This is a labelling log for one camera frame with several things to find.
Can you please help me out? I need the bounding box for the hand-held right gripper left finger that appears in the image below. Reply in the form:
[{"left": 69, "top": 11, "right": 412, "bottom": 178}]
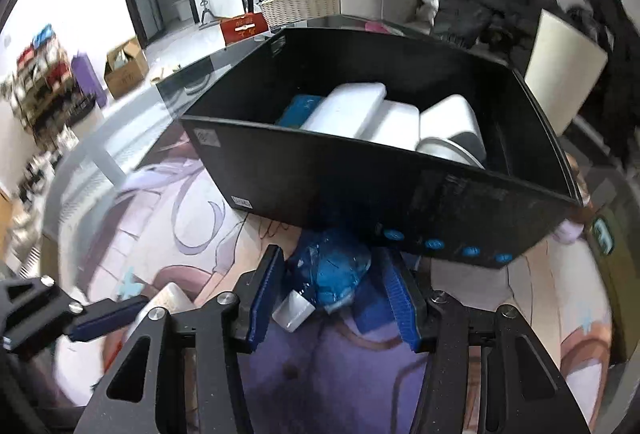
[{"left": 74, "top": 244, "right": 287, "bottom": 434}]

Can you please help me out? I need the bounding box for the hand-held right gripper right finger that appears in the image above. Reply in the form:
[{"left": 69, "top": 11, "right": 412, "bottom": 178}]
[{"left": 382, "top": 248, "right": 591, "bottom": 434}]

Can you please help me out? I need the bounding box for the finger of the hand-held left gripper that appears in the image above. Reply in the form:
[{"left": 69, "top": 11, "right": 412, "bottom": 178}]
[{"left": 0, "top": 276, "right": 151, "bottom": 355}]

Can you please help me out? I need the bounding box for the blue plastic-wrapped item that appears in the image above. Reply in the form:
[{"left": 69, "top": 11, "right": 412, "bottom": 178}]
[{"left": 272, "top": 229, "right": 373, "bottom": 332}]

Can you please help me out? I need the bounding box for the white rectangular block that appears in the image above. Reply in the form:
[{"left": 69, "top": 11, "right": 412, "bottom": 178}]
[{"left": 127, "top": 282, "right": 196, "bottom": 335}]

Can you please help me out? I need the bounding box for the black storage box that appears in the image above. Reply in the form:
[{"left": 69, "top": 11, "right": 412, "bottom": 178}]
[{"left": 180, "top": 28, "right": 586, "bottom": 270}]

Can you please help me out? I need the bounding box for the blue packet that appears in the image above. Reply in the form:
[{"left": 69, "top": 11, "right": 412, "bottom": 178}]
[{"left": 274, "top": 94, "right": 326, "bottom": 129}]

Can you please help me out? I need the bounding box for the white charger adapter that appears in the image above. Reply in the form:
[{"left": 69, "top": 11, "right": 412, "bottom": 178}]
[{"left": 419, "top": 94, "right": 487, "bottom": 165}]

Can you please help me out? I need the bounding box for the white rounded box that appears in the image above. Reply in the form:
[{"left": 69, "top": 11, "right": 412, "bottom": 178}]
[{"left": 301, "top": 82, "right": 388, "bottom": 142}]

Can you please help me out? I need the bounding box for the printed desk mat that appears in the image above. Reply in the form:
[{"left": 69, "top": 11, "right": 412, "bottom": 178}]
[{"left": 50, "top": 154, "right": 621, "bottom": 434}]

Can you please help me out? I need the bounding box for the dark item with teal mark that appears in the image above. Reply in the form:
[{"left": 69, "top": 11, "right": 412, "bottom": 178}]
[{"left": 590, "top": 214, "right": 617, "bottom": 257}]

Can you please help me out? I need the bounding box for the shoe rack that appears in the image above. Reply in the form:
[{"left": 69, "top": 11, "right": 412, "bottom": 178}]
[{"left": 0, "top": 24, "right": 81, "bottom": 150}]

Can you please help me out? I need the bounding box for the cardboard box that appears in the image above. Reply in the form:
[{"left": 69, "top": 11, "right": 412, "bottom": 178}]
[{"left": 103, "top": 37, "right": 149, "bottom": 100}]

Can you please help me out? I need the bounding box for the red paper bag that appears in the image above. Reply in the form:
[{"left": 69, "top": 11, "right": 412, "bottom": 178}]
[{"left": 220, "top": 12, "right": 271, "bottom": 46}]

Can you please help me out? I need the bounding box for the white cylindrical bin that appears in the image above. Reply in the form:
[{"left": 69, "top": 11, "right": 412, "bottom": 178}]
[{"left": 525, "top": 9, "right": 608, "bottom": 135}]

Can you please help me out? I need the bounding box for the wicker basket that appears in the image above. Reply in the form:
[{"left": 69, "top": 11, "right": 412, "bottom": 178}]
[{"left": 257, "top": 0, "right": 341, "bottom": 29}]

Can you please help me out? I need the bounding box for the black clothes heap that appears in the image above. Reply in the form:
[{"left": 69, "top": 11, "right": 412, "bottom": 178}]
[{"left": 540, "top": 0, "right": 636, "bottom": 165}]

